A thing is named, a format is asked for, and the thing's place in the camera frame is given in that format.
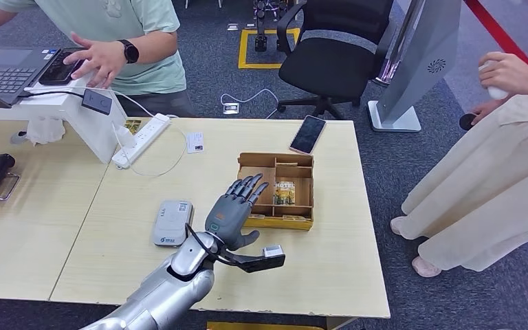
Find dark grey laptop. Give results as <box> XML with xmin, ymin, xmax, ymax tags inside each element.
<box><xmin>0</xmin><ymin>47</ymin><xmax>61</xmax><ymax>109</ymax></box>

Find white plug adapter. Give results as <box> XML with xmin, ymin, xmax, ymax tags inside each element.
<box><xmin>111</xmin><ymin>122</ymin><xmax>138</xmax><ymax>151</ymax></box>

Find black smartphone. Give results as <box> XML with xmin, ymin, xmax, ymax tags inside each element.
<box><xmin>38</xmin><ymin>47</ymin><xmax>87</xmax><ymax>87</ymax></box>

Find cardboard compartment box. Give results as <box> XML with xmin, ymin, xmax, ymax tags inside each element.
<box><xmin>234</xmin><ymin>152</ymin><xmax>315</xmax><ymax>231</ymax></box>

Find white power strip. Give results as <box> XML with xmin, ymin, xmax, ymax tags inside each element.
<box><xmin>111</xmin><ymin>113</ymin><xmax>173</xmax><ymax>171</ymax></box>

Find person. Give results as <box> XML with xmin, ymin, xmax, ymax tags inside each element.
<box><xmin>389</xmin><ymin>47</ymin><xmax>528</xmax><ymax>278</ymax></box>
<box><xmin>0</xmin><ymin>0</ymin><xmax>197</xmax><ymax>118</ymax></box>

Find pink-edged smartphone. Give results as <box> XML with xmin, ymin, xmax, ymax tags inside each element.
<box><xmin>289</xmin><ymin>115</ymin><xmax>327</xmax><ymax>156</ymax></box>

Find black power adapter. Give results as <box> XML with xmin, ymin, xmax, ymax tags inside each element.
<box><xmin>81</xmin><ymin>89</ymin><xmax>113</xmax><ymax>116</ymax></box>

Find white floor cable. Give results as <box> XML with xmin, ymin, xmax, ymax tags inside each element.
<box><xmin>220</xmin><ymin>89</ymin><xmax>279</xmax><ymax>120</ymax></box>

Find white small bottle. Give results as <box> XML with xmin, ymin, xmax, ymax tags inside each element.
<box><xmin>478</xmin><ymin>61</ymin><xmax>510</xmax><ymax>101</ymax></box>

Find grey standing kiosk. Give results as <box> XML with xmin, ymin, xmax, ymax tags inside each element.
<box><xmin>366</xmin><ymin>0</ymin><xmax>461</xmax><ymax>134</ymax></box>

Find black robot legs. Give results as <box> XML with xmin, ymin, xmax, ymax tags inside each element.
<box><xmin>252</xmin><ymin>0</ymin><xmax>292</xmax><ymax>54</ymax></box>

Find person's right hand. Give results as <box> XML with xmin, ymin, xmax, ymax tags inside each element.
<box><xmin>471</xmin><ymin>99</ymin><xmax>504</xmax><ymax>124</ymax></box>

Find thin white cable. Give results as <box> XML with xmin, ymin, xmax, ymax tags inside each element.
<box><xmin>117</xmin><ymin>93</ymin><xmax>188</xmax><ymax>177</ymax></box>

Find thin black cable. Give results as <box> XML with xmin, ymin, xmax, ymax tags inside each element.
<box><xmin>19</xmin><ymin>90</ymin><xmax>85</xmax><ymax>100</ymax></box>

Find crumpled white tissue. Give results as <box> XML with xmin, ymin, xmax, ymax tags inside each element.
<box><xmin>25</xmin><ymin>117</ymin><xmax>67</xmax><ymax>146</ymax></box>

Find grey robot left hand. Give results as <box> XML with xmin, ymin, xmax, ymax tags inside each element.
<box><xmin>204</xmin><ymin>173</ymin><xmax>270</xmax><ymax>252</ymax></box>

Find person's left hand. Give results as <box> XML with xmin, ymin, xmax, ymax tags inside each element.
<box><xmin>478</xmin><ymin>51</ymin><xmax>528</xmax><ymax>97</ymax></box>
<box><xmin>63</xmin><ymin>32</ymin><xmax>129</xmax><ymax>90</ymax></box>

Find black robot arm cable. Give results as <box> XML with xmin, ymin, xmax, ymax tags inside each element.
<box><xmin>184</xmin><ymin>223</ymin><xmax>247</xmax><ymax>268</ymax></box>

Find white ID card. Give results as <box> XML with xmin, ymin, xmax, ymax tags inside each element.
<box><xmin>185</xmin><ymin>132</ymin><xmax>204</xmax><ymax>155</ymax></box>

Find black wristwatch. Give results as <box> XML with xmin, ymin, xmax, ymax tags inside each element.
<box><xmin>117</xmin><ymin>38</ymin><xmax>140</xmax><ymax>65</ymax></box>

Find white desk riser stand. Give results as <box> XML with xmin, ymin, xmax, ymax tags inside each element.
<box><xmin>0</xmin><ymin>58</ymin><xmax>129</xmax><ymax>165</ymax></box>

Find grey card reader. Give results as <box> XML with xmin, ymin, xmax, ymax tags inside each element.
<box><xmin>151</xmin><ymin>200</ymin><xmax>194</xmax><ymax>248</ymax></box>

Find black office chair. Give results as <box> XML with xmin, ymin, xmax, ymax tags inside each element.
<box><xmin>276</xmin><ymin>0</ymin><xmax>395</xmax><ymax>122</ymax></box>

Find pale shoe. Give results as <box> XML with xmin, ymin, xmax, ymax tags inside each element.
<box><xmin>389</xmin><ymin>216</ymin><xmax>409</xmax><ymax>238</ymax></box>
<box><xmin>411</xmin><ymin>256</ymin><xmax>443</xmax><ymax>278</ymax></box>

